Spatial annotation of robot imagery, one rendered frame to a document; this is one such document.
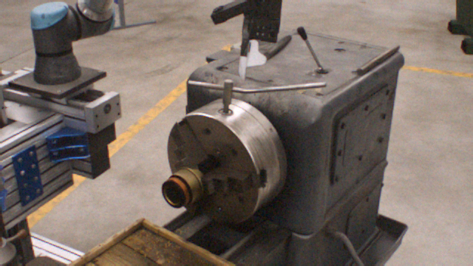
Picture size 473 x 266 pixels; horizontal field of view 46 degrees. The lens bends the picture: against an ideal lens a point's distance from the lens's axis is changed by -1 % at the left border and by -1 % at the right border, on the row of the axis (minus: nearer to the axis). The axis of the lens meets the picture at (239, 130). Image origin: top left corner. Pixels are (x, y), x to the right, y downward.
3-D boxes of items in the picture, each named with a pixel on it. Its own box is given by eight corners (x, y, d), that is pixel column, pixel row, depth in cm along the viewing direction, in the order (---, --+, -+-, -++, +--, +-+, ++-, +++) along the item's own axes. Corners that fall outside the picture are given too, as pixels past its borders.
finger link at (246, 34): (246, 55, 124) (252, 17, 125) (239, 54, 124) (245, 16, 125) (247, 60, 129) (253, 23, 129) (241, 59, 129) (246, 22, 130)
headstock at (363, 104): (282, 119, 223) (287, 23, 205) (395, 155, 197) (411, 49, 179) (181, 182, 180) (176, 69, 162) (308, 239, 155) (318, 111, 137)
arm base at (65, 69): (24, 79, 179) (18, 50, 175) (57, 65, 191) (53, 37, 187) (58, 88, 173) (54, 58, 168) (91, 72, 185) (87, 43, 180)
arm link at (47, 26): (27, 46, 178) (20, 5, 171) (65, 38, 186) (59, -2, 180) (45, 56, 170) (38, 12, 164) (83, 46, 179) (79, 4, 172)
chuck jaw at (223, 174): (225, 159, 145) (263, 166, 138) (228, 176, 147) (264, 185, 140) (197, 176, 137) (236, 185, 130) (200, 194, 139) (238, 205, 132)
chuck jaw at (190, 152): (206, 158, 150) (184, 120, 149) (217, 152, 146) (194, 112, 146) (178, 175, 142) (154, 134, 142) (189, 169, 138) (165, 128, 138)
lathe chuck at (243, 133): (186, 180, 168) (191, 86, 152) (272, 227, 152) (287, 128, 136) (165, 193, 161) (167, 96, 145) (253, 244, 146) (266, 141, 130)
